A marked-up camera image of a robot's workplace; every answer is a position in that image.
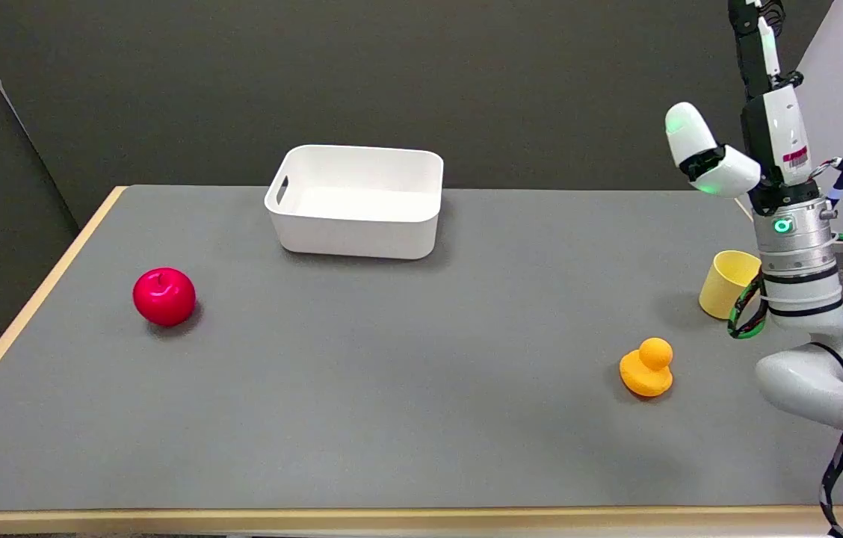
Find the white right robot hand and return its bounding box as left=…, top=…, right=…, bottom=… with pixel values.
left=664, top=0, right=821, bottom=215

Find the yellow cup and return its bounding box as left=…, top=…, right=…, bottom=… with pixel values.
left=699, top=250, right=762, bottom=321

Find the orange rubber duck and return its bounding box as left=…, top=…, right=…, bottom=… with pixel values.
left=620, top=338, right=674, bottom=398

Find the white plastic bin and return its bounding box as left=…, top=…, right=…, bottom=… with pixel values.
left=265, top=145, right=444, bottom=261

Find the red apple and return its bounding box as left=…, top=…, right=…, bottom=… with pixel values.
left=132, top=268, right=197, bottom=327

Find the black and green cable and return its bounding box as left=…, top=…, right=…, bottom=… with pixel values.
left=727, top=232, right=843, bottom=340

